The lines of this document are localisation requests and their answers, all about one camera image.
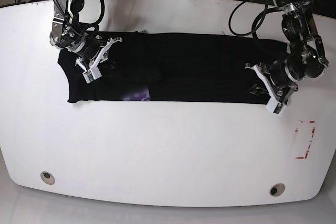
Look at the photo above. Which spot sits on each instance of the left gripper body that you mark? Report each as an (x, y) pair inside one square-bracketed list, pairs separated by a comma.
[(282, 72)]

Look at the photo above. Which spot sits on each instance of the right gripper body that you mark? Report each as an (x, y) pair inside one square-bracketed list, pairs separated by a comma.
[(87, 51)]

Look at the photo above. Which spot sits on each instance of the black printed t-shirt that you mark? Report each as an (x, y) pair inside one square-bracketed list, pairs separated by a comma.
[(174, 67)]

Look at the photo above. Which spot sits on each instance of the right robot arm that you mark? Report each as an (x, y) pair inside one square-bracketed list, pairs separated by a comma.
[(75, 36)]

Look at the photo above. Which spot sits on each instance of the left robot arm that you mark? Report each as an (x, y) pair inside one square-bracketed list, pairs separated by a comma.
[(306, 56)]

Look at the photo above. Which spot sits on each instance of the red tape rectangle marking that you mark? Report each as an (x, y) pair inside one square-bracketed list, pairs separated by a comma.
[(304, 134)]

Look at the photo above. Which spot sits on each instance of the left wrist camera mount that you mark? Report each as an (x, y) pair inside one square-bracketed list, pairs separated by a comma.
[(90, 68)]

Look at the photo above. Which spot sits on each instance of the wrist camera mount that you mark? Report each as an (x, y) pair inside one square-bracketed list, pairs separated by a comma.
[(279, 97), (90, 68)]

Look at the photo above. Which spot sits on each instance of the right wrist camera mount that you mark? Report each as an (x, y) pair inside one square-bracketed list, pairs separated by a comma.
[(279, 97)]

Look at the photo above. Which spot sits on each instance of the right table cable grommet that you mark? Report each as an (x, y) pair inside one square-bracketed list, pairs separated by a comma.
[(277, 190)]

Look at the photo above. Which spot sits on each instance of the table cable grommet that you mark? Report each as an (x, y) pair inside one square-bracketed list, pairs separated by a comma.
[(47, 178), (277, 190)]

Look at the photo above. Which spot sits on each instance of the left table cable grommet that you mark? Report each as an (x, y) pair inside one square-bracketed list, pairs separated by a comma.
[(47, 178)]

